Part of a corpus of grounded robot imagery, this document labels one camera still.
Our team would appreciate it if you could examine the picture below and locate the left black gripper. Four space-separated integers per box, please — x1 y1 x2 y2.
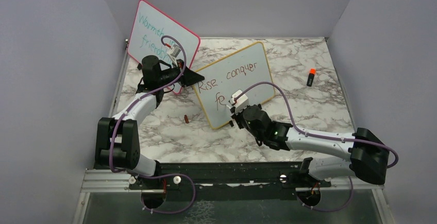
157 58 204 88

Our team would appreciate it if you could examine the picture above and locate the yellow framed whiteboard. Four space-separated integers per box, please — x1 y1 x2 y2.
194 41 273 129

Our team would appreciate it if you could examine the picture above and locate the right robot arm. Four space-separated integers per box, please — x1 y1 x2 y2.
230 105 389 186

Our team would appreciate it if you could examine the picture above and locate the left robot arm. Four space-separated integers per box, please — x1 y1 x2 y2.
95 55 204 188

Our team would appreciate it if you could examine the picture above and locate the pink framed whiteboard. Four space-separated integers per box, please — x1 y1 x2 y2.
127 0 201 96

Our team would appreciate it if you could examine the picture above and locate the orange capped black marker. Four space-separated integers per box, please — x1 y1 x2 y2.
306 68 316 87

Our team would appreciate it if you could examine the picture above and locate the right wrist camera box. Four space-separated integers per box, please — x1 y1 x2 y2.
229 90 249 114

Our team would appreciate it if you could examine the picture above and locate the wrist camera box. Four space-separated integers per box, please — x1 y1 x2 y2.
229 90 249 114
166 44 181 66

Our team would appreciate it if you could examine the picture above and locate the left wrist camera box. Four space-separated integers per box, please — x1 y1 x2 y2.
166 44 181 66

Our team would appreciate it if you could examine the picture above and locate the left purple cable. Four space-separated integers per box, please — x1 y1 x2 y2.
108 35 197 216

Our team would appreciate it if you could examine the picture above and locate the purple cable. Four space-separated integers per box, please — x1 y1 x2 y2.
233 81 399 213
108 35 197 216

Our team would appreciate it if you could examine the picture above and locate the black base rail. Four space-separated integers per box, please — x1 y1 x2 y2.
94 159 332 203

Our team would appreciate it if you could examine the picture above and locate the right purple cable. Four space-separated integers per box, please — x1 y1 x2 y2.
233 81 399 213

